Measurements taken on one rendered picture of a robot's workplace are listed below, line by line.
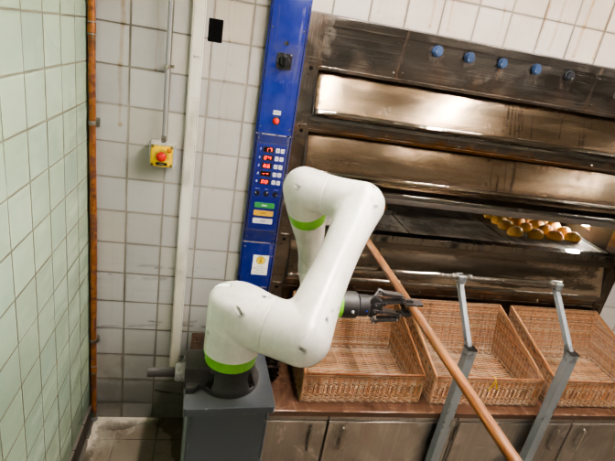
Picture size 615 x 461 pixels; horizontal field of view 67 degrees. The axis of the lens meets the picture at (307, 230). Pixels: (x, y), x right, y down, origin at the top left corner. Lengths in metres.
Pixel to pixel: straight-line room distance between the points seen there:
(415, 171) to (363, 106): 0.40
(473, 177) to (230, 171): 1.15
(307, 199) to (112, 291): 1.37
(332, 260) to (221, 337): 0.30
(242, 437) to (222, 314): 0.33
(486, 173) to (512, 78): 0.44
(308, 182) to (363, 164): 0.95
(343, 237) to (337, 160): 1.04
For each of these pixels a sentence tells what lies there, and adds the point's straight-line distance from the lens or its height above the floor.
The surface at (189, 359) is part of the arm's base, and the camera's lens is 1.16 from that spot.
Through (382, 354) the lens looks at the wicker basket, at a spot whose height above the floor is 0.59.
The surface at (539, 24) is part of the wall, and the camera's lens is 2.42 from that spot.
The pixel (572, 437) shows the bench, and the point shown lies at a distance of 2.80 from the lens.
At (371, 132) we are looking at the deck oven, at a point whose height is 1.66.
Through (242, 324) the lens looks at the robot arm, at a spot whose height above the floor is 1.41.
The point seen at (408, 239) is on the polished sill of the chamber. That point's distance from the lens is 2.39.
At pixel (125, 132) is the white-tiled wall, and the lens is 2.11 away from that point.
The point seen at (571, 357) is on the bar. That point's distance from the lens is 2.34.
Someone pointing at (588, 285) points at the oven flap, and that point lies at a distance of 3.07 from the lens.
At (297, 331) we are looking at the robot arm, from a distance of 0.99.
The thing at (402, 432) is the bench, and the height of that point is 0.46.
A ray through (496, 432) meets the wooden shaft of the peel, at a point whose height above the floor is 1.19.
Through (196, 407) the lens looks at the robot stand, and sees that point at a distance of 1.14.
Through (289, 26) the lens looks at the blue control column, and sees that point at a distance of 2.01.
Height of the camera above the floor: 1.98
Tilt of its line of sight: 21 degrees down
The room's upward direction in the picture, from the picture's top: 10 degrees clockwise
